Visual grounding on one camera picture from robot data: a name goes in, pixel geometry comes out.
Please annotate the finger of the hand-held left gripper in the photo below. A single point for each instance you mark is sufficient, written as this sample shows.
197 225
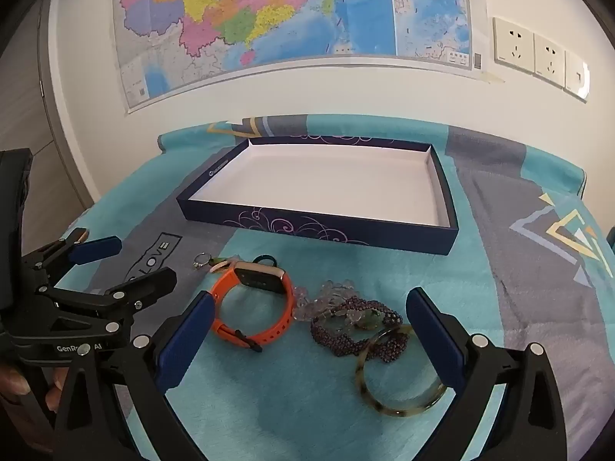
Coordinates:
98 248
144 283

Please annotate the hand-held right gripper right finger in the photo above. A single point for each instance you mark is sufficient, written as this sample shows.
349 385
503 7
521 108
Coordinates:
432 336

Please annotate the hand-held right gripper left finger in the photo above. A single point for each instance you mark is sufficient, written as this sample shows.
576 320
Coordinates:
187 341

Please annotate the tortoiseshell bangle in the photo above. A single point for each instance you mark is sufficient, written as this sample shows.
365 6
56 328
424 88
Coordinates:
384 406

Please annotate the orange smartwatch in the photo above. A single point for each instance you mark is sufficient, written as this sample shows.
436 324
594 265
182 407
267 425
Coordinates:
283 293

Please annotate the dark blue shallow box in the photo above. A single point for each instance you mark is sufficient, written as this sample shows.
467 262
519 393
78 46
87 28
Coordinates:
331 187

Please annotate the person's left hand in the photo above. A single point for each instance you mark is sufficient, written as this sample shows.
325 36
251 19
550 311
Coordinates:
56 389

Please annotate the grey-brown door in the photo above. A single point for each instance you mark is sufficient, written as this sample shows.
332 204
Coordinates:
33 120

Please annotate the teal and grey printed blanket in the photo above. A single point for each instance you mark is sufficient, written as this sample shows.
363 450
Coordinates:
298 394

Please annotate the masking tape strip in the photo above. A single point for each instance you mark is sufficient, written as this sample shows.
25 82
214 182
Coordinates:
494 77

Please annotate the white wall switch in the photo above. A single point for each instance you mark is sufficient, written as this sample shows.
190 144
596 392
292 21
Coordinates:
576 76

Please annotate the colourful wall map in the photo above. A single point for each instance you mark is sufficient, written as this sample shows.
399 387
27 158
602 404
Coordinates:
288 9

